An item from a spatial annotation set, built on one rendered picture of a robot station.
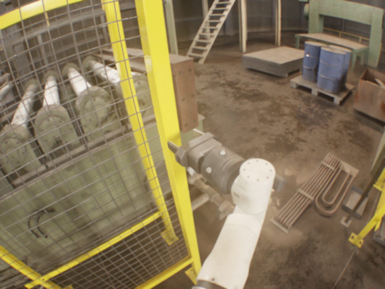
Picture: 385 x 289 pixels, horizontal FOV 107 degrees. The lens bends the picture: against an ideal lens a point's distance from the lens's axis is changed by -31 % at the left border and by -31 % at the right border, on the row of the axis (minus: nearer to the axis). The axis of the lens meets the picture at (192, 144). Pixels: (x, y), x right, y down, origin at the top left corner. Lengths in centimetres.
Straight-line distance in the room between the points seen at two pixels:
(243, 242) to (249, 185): 10
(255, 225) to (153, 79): 41
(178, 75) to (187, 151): 103
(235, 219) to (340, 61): 440
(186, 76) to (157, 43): 101
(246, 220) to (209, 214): 166
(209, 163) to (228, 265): 22
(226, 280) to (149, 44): 49
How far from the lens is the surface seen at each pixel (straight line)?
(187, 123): 164
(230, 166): 41
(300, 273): 185
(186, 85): 152
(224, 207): 174
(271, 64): 540
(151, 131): 162
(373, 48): 1062
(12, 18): 92
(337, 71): 463
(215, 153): 44
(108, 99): 147
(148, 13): 51
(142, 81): 150
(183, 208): 86
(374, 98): 436
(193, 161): 47
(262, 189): 37
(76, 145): 153
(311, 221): 212
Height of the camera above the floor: 166
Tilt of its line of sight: 36 degrees down
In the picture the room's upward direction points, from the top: 6 degrees counter-clockwise
